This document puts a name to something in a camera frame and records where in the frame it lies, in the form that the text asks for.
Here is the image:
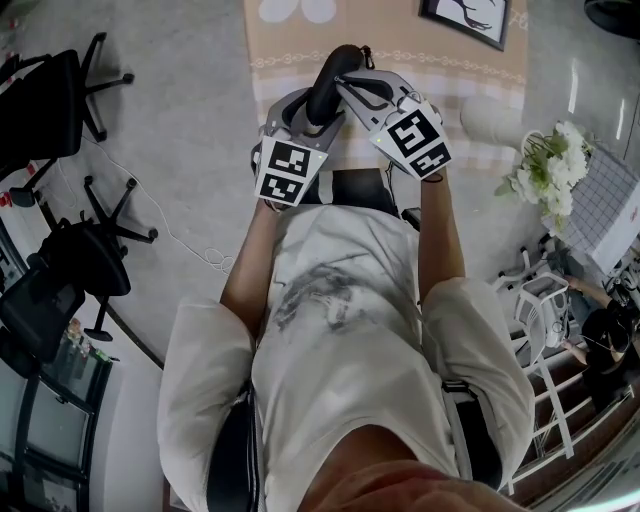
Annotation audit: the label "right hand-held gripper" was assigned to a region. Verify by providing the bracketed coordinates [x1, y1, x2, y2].
[334, 69, 454, 182]

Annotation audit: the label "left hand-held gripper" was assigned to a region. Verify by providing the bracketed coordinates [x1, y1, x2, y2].
[248, 88, 348, 210]

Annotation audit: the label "black glasses case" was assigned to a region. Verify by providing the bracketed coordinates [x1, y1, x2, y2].
[305, 44, 377, 129]

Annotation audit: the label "person's left forearm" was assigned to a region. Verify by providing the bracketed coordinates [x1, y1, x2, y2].
[219, 202, 291, 346]

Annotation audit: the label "person's right forearm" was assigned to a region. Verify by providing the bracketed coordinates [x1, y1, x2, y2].
[417, 177, 466, 309]

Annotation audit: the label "beige checkered flower tablecloth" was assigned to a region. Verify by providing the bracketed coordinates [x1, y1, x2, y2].
[243, 0, 531, 176]

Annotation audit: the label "person's dark trousers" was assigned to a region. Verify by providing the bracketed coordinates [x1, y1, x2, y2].
[299, 168, 401, 219]

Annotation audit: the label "white vase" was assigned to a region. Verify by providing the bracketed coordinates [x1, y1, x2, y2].
[459, 94, 526, 146]

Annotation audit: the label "white flower bouquet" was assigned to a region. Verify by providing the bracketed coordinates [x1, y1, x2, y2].
[494, 119, 596, 236]

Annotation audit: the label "white grid-pattern tablecloth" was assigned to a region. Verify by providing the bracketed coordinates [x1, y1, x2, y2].
[542, 144, 640, 276]

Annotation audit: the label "person's white printed t-shirt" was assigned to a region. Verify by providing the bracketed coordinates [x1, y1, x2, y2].
[157, 204, 536, 512]

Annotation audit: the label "white office chair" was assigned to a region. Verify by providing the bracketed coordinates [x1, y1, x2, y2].
[492, 244, 574, 351]

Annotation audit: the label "black office chair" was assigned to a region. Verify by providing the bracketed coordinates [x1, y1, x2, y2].
[0, 32, 136, 176]
[0, 174, 159, 379]

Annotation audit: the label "white metal rack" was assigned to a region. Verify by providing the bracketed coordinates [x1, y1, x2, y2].
[504, 344, 636, 496]

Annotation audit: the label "person's head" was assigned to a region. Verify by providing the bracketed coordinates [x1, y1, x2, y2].
[299, 424, 506, 512]

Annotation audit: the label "glass display cabinet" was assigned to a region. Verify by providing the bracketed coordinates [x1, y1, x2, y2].
[0, 219, 121, 512]

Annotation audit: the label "black picture frame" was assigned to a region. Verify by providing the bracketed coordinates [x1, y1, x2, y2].
[418, 0, 511, 52]

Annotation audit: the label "white floor cable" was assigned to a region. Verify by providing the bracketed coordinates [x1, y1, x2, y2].
[54, 134, 236, 274]

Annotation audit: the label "black backpack strap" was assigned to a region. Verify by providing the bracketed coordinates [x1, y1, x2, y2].
[207, 389, 261, 512]
[442, 379, 506, 491]

